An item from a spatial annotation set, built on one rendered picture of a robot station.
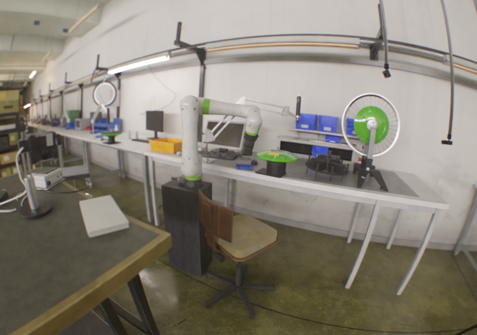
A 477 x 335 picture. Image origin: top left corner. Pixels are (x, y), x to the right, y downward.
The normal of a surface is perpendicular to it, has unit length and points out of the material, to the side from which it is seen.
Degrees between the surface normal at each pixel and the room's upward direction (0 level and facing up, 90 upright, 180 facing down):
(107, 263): 0
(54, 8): 90
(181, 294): 0
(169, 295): 0
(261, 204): 90
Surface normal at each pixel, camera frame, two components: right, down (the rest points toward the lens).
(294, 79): -0.44, 0.17
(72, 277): 0.05, -0.98
